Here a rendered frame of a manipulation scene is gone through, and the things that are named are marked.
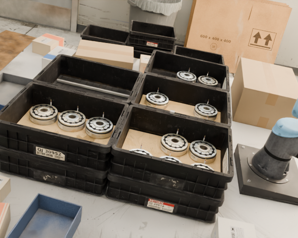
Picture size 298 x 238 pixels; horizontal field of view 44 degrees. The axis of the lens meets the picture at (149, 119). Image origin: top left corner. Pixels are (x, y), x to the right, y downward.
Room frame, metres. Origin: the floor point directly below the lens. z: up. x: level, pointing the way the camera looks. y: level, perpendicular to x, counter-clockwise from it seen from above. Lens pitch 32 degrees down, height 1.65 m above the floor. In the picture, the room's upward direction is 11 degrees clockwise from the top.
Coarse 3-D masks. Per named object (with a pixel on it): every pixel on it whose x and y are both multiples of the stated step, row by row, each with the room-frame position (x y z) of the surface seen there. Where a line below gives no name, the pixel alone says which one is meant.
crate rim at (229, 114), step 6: (144, 78) 1.45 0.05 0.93; (162, 78) 1.49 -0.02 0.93; (168, 78) 1.50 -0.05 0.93; (186, 84) 1.49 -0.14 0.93; (192, 84) 1.49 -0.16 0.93; (138, 90) 1.33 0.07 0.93; (216, 90) 1.48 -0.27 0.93; (222, 90) 1.49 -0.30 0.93; (228, 96) 1.44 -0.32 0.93; (132, 102) 1.23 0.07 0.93; (228, 102) 1.38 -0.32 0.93; (150, 108) 1.21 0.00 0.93; (156, 108) 1.22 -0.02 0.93; (228, 108) 1.33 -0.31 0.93; (180, 114) 1.21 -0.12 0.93; (228, 114) 1.31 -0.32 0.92; (204, 120) 1.20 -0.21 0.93; (210, 120) 1.21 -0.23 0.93; (228, 120) 1.23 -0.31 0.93; (228, 126) 1.19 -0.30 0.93
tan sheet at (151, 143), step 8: (128, 136) 1.14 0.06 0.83; (136, 136) 1.15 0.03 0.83; (144, 136) 1.16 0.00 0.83; (152, 136) 1.17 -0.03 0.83; (160, 136) 1.18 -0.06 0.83; (128, 144) 1.09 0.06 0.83; (136, 144) 1.10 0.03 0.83; (144, 144) 1.11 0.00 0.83; (152, 144) 1.12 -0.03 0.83; (152, 152) 1.07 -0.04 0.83; (160, 152) 1.08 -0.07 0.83; (184, 160) 1.06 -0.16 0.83; (192, 160) 1.07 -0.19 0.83; (216, 160) 1.10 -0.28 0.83; (216, 168) 1.05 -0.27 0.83
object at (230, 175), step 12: (144, 108) 1.20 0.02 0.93; (192, 120) 1.19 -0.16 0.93; (120, 132) 1.03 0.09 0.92; (228, 132) 1.15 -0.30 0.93; (228, 144) 1.07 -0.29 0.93; (120, 156) 0.91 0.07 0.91; (132, 156) 0.91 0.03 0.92; (144, 156) 0.91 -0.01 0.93; (228, 156) 1.00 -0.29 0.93; (168, 168) 0.90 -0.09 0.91; (180, 168) 0.90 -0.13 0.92; (192, 168) 0.90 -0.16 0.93; (228, 180) 0.89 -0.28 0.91
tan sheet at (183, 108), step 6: (144, 96) 1.47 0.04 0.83; (144, 102) 1.42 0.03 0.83; (168, 102) 1.46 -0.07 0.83; (174, 102) 1.47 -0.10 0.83; (168, 108) 1.41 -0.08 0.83; (174, 108) 1.42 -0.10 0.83; (180, 108) 1.43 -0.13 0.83; (186, 108) 1.44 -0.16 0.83; (192, 108) 1.45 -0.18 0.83; (186, 114) 1.39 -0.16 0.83; (192, 114) 1.40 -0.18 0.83; (216, 120) 1.39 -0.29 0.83
